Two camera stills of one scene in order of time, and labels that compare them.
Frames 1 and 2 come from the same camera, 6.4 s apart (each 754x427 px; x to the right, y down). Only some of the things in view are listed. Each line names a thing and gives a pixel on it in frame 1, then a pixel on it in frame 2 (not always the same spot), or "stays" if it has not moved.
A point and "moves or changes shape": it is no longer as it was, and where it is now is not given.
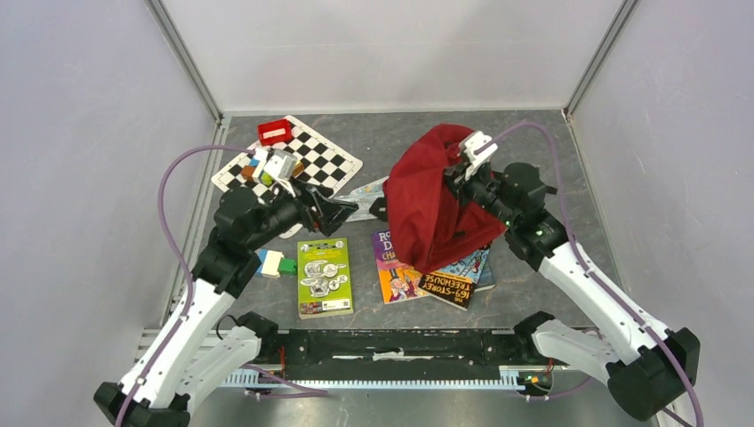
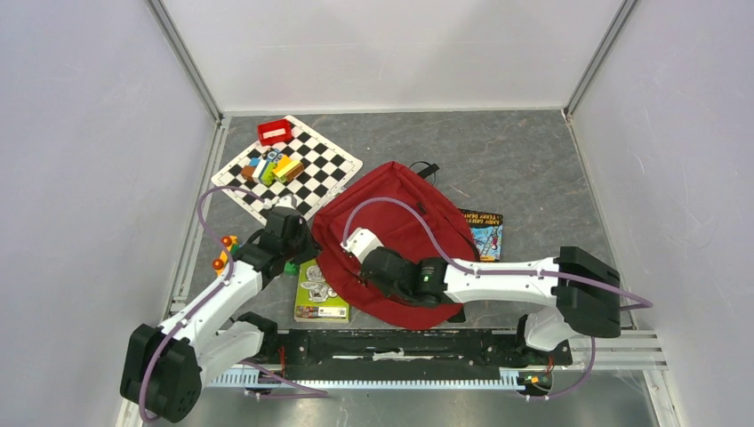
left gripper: x=329 y=213 to x=311 y=246
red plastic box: x=275 y=132 stays
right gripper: x=454 y=176 to x=386 y=293
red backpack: x=434 y=222 to x=381 y=239
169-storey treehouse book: x=455 y=282 moves or changes shape
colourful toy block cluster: x=266 y=178 stays
